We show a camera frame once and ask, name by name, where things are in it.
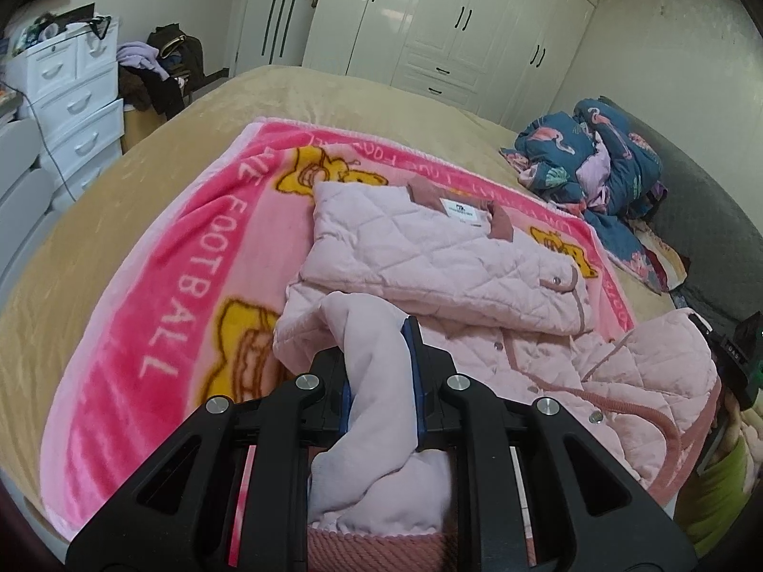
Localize yellow red patterned cloth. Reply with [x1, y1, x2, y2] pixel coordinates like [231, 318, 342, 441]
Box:
[632, 220, 689, 294]

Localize dark brown clothes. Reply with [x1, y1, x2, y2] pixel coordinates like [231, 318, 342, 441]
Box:
[118, 64, 153, 113]

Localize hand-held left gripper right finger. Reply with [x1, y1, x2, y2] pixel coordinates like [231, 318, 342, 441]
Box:
[401, 317, 698, 572]

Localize black cable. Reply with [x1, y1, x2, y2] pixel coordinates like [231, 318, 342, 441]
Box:
[0, 77, 75, 194]

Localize grey padded headboard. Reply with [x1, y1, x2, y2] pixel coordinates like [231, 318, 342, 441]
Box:
[599, 95, 763, 335]

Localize bed with beige sheet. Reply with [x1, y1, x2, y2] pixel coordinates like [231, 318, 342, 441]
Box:
[0, 62, 704, 549]

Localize white door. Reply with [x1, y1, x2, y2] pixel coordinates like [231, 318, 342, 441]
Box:
[229, 0, 326, 75]

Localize blue flamingo print quilt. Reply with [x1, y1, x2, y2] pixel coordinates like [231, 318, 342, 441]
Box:
[499, 98, 686, 296]

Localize colourful fleece cloth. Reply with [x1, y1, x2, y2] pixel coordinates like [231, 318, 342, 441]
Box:
[682, 411, 755, 552]

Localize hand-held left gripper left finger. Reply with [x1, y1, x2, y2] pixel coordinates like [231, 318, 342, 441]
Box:
[64, 348, 352, 572]

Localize pink quilted jacket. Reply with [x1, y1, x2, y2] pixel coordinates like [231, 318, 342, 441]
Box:
[273, 177, 723, 572]

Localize pile of clothes and bag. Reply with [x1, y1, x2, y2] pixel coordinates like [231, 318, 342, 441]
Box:
[146, 24, 206, 120]

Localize white wardrobe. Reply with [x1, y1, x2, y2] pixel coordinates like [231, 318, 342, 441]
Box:
[304, 0, 606, 132]

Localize pink cartoon printed blanket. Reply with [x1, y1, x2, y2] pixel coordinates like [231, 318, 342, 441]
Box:
[41, 116, 639, 540]

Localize purple cloth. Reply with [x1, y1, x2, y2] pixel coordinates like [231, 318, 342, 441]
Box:
[116, 41, 172, 80]

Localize white chest of drawers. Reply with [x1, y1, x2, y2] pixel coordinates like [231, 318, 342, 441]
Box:
[12, 20, 125, 197]

